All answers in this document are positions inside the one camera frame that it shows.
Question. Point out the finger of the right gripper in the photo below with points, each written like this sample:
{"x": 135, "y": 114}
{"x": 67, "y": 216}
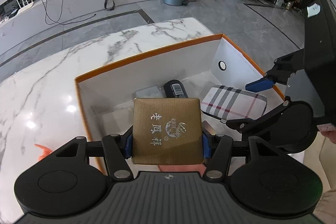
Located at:
{"x": 248, "y": 124}
{"x": 276, "y": 75}

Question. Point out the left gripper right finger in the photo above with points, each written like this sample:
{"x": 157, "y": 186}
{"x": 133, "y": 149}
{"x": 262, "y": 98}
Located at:
{"x": 217, "y": 154}

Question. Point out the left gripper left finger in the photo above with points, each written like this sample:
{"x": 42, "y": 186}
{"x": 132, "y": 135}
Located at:
{"x": 117, "y": 148}

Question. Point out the pink cylindrical container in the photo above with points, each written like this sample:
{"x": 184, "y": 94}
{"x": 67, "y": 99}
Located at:
{"x": 200, "y": 168}

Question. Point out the plaid zip case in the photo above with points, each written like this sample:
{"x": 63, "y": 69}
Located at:
{"x": 227, "y": 103}

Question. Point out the brown gift box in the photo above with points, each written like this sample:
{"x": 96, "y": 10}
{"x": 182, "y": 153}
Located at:
{"x": 167, "y": 131}

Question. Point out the silver rectangular box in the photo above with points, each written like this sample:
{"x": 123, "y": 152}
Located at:
{"x": 150, "y": 92}

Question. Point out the black bottle with barcode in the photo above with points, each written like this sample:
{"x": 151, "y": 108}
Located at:
{"x": 175, "y": 89}

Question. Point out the person's right hand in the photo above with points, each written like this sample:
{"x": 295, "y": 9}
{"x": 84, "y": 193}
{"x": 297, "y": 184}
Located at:
{"x": 331, "y": 135}

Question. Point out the orange storage box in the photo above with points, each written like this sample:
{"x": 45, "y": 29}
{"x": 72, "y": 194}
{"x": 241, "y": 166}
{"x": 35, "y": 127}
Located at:
{"x": 106, "y": 95}

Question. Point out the pink spray bottle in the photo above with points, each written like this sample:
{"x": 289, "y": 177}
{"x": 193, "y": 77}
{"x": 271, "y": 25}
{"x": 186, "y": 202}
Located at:
{"x": 45, "y": 151}

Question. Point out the white wifi router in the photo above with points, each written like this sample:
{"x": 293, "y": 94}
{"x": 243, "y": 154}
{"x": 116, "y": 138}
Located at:
{"x": 24, "y": 5}

